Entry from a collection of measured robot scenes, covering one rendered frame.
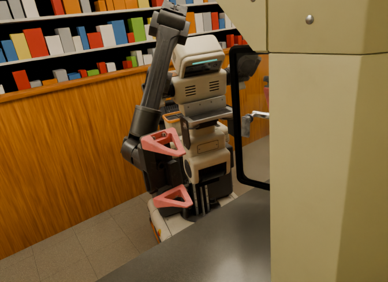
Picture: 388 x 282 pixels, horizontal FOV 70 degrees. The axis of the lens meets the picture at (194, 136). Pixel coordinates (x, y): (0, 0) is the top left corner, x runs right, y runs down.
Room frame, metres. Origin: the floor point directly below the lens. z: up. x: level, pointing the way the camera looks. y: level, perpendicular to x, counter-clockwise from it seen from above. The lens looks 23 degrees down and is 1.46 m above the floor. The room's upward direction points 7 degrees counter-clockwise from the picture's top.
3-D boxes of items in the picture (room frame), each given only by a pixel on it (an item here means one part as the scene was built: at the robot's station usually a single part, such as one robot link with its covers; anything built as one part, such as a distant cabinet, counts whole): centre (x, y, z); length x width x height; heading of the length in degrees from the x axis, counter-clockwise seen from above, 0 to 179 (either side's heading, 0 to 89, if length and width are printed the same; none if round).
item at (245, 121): (0.69, -0.14, 1.18); 0.02 x 0.02 x 0.06; 52
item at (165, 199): (0.44, 0.05, 1.18); 0.09 x 0.07 x 0.07; 35
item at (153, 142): (0.44, 0.05, 1.25); 0.09 x 0.07 x 0.07; 35
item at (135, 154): (0.50, 0.09, 1.21); 0.07 x 0.07 x 0.10; 35
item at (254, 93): (0.63, -0.23, 1.19); 0.30 x 0.01 x 0.40; 52
